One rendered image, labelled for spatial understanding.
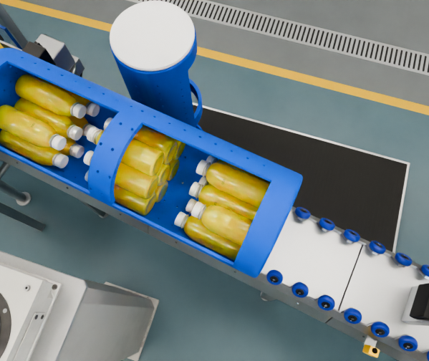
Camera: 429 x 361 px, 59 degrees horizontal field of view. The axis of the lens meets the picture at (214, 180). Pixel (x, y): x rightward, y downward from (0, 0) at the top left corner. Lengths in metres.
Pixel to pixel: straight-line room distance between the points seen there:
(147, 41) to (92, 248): 1.24
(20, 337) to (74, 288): 0.14
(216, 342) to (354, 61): 1.86
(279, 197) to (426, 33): 2.28
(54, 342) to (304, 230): 0.71
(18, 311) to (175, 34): 0.91
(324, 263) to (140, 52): 0.86
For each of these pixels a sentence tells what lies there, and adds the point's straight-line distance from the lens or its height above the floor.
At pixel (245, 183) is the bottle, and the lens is 0.94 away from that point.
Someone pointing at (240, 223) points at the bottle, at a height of 1.14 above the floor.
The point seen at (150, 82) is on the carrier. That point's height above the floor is 0.97.
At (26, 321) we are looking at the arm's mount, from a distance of 0.88.
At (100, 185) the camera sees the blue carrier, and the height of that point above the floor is 1.17.
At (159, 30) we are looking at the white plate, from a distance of 1.34.
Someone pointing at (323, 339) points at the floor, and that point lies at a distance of 2.10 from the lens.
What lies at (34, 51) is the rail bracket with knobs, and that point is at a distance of 1.45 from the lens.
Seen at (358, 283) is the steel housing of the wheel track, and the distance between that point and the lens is 1.18.
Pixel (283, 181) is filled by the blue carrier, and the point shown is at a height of 1.22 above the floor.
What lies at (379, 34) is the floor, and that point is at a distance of 2.86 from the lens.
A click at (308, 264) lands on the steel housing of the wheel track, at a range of 1.14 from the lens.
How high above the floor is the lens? 2.04
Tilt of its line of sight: 71 degrees down
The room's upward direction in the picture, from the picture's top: 3 degrees counter-clockwise
